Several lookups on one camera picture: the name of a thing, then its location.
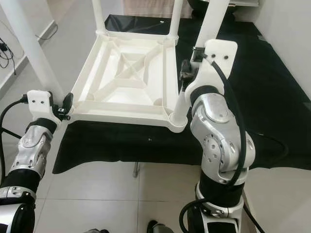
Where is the black round bowl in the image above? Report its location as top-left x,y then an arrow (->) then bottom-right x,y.
190,0 -> 260,15

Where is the thin black wall cable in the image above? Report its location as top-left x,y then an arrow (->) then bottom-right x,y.
0,22 -> 59,76

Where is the black table cloth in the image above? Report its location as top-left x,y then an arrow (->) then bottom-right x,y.
52,15 -> 311,175

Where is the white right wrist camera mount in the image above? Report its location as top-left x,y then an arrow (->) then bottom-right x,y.
185,40 -> 239,105

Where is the beige patterned bench cloth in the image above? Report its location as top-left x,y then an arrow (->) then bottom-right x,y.
123,0 -> 195,17

